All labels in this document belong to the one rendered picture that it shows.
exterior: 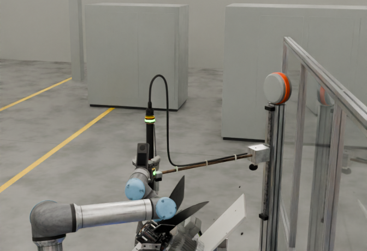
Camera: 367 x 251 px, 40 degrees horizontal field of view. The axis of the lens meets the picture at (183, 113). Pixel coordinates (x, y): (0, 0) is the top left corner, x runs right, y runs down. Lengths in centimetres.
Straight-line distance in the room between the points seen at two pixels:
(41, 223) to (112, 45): 805
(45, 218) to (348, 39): 635
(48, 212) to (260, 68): 615
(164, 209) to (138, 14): 784
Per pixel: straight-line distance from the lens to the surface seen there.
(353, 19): 761
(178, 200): 273
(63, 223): 174
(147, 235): 250
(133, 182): 190
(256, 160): 260
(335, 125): 179
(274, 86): 258
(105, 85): 986
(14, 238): 525
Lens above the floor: 240
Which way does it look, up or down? 15 degrees down
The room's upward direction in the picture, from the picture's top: 1 degrees clockwise
